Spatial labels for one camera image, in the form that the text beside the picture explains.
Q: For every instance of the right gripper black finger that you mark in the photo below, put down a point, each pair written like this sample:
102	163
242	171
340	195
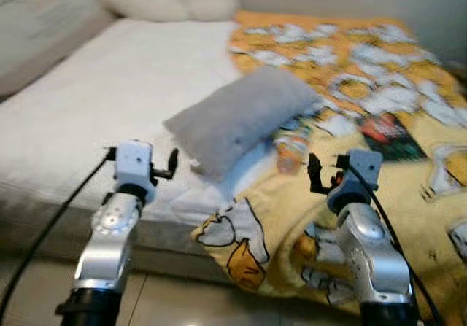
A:
314	174

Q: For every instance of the dark red cover book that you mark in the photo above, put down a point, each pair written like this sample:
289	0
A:
390	138

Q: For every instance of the grey pillow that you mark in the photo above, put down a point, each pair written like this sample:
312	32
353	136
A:
233	118

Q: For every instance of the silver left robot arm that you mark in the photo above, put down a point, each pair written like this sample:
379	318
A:
102	253

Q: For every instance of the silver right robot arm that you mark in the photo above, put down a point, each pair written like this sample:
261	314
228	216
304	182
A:
372	260

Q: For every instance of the yellow cartoon egg blanket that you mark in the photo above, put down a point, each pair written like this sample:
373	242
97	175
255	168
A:
408	195

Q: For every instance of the white quilted mattress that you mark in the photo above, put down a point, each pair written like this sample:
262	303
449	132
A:
109	100

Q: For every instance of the printed grey headboard cushion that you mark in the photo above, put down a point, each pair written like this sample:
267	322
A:
36	27

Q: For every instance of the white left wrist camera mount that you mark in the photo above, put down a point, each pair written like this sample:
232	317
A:
133	164

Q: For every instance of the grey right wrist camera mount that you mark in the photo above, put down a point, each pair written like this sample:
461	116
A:
365	169

